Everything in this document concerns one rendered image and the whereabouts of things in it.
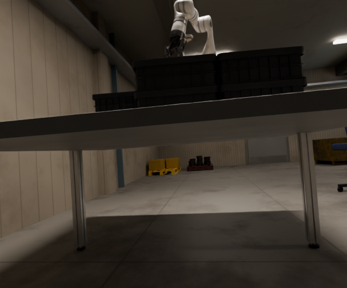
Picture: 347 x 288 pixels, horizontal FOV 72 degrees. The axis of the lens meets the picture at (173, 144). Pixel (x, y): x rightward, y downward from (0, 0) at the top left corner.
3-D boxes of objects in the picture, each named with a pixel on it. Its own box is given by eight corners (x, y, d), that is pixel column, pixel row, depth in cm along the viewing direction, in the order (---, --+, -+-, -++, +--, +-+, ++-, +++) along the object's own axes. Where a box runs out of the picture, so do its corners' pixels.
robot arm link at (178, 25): (193, 39, 124) (195, 29, 125) (179, 26, 117) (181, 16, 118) (180, 45, 131) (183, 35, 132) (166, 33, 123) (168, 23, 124)
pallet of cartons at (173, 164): (157, 171, 746) (156, 159, 747) (180, 170, 734) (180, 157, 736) (148, 175, 635) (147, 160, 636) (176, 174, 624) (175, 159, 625)
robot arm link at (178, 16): (167, 22, 123) (183, 20, 119) (173, -3, 126) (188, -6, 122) (172, 31, 129) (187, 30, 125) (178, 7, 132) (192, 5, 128)
